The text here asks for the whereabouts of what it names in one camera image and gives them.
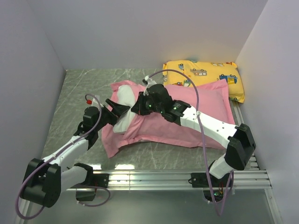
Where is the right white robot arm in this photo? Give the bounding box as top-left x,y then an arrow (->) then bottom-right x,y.
131,84 -> 256,187

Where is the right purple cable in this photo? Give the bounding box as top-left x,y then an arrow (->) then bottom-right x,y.
147,69 -> 234,217

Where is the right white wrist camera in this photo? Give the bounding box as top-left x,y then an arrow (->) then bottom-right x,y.
142,76 -> 157,96

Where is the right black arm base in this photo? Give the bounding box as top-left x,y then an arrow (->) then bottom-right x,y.
188,173 -> 234,203

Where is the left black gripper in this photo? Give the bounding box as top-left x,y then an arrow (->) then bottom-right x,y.
94,99 -> 130,132

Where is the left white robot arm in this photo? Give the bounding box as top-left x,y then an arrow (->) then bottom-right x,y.
19,99 -> 130,208

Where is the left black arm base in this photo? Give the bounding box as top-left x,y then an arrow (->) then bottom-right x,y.
75,173 -> 111,207

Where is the white pillow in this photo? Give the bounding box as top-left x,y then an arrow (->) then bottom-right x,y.
113,84 -> 137,134

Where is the yellow cartoon print pillow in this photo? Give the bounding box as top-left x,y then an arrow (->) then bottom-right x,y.
163,60 -> 245,103

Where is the pink pillowcase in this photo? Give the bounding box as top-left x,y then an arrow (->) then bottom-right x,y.
102,80 -> 235,158

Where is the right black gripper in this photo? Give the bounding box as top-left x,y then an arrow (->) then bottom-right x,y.
131,92 -> 164,116

